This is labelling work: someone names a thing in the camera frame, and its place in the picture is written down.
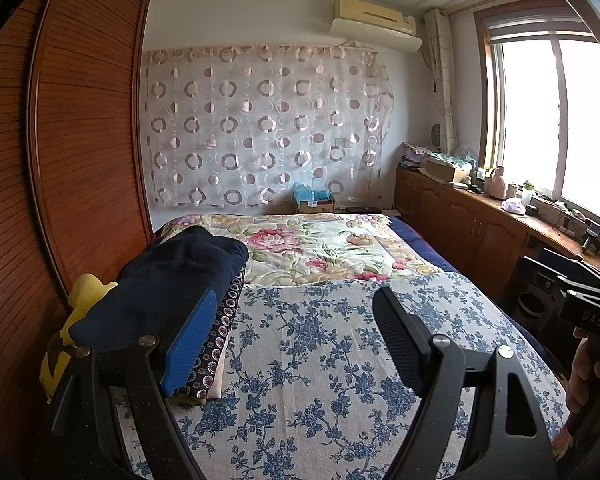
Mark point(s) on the small grey oval device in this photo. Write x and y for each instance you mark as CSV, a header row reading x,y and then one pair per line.
x,y
437,136

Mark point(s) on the yellow plush toy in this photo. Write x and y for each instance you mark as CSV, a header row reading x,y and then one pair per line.
x,y
87,292

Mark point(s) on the black patterned folded cloth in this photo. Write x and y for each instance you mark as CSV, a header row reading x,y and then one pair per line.
x,y
220,330

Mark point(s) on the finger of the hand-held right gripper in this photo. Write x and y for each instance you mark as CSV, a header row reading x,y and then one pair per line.
x,y
580,277

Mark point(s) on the beige folded cloth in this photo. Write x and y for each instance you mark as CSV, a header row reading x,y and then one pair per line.
x,y
212,385

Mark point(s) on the pink cloth bundle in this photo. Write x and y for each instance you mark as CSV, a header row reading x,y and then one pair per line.
x,y
513,206

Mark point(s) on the navy printed T-shirt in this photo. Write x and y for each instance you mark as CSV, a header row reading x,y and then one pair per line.
x,y
155,280

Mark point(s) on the blue floral bedsheet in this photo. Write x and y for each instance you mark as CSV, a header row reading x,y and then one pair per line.
x,y
330,360

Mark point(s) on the window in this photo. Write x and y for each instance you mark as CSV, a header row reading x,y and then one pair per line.
x,y
525,110

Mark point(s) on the stack of folded fabrics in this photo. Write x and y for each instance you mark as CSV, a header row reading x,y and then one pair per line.
x,y
414,156

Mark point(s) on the pink floral blanket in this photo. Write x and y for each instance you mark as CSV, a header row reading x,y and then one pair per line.
x,y
305,245

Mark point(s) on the pink jug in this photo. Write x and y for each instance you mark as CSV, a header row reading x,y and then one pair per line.
x,y
495,182

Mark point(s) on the pale window curtain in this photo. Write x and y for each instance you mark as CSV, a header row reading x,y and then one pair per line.
x,y
442,70

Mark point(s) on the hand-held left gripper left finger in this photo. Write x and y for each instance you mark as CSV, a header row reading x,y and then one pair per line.
x,y
190,345

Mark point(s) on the clear plastic bag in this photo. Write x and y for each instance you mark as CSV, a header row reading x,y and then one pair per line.
x,y
465,154

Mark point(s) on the plain cardboard box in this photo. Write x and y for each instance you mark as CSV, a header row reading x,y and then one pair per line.
x,y
447,170

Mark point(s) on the cardboard box with blue bag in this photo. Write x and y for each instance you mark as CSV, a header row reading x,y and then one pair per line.
x,y
312,205

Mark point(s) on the wooden window cabinet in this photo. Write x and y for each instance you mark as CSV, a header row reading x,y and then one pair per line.
x,y
455,225

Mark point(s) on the wall air conditioner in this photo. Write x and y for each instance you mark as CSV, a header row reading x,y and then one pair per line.
x,y
375,15

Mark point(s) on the white bin with dark opening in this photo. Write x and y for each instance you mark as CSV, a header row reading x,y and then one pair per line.
x,y
525,280

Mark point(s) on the circle patterned sheer curtain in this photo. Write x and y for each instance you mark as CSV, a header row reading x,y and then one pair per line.
x,y
270,125

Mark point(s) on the person's right hand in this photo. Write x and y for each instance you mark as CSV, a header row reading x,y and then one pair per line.
x,y
577,375

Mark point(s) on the green capped bottle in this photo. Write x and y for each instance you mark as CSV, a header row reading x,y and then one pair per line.
x,y
527,192

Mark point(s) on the black flat box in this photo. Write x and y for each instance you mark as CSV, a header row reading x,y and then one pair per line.
x,y
362,209

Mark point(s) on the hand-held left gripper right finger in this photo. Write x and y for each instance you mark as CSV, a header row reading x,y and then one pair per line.
x,y
400,340

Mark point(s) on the wooden slatted wardrobe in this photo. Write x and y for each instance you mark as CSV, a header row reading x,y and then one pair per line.
x,y
80,135

